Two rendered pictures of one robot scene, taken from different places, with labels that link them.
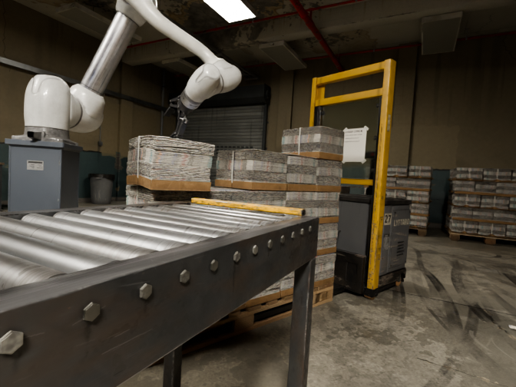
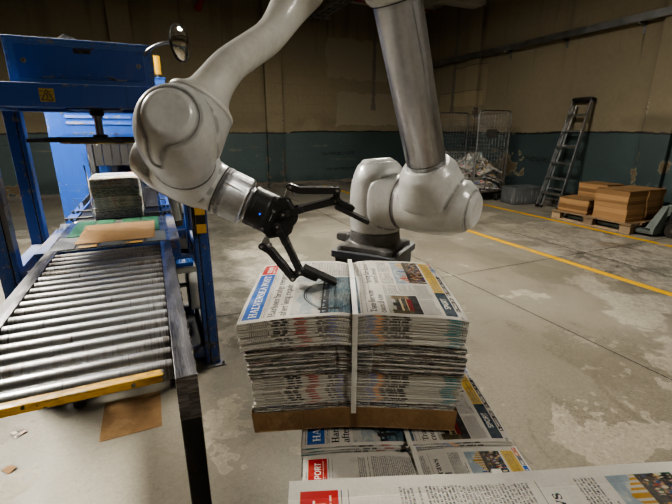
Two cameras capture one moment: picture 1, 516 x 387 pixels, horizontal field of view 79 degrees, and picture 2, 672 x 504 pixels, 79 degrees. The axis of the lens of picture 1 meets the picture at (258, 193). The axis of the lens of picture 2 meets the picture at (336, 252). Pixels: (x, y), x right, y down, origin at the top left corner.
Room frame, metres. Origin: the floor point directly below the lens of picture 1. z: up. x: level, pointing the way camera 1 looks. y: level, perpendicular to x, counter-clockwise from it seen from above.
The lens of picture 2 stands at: (1.97, -0.15, 1.35)
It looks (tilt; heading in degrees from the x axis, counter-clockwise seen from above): 17 degrees down; 128
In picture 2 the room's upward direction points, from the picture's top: straight up
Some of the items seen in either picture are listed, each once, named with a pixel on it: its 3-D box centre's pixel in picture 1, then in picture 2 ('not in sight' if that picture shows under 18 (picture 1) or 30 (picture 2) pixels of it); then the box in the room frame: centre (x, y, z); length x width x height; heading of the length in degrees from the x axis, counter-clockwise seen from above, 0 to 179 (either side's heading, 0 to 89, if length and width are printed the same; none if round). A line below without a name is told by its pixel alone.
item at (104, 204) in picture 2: not in sight; (118, 193); (-0.93, 1.10, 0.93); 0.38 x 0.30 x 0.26; 152
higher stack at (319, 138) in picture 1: (307, 214); not in sight; (2.39, -0.39, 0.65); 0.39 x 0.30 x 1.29; 41
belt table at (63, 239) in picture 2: not in sight; (117, 238); (-0.43, 0.83, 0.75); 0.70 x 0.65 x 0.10; 152
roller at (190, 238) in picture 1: (124, 233); (90, 320); (0.64, 0.27, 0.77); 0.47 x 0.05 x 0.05; 62
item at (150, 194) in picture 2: not in sight; (126, 206); (-1.43, 1.36, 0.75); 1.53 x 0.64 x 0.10; 152
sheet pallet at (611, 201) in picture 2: not in sight; (608, 204); (1.44, 7.06, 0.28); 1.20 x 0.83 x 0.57; 152
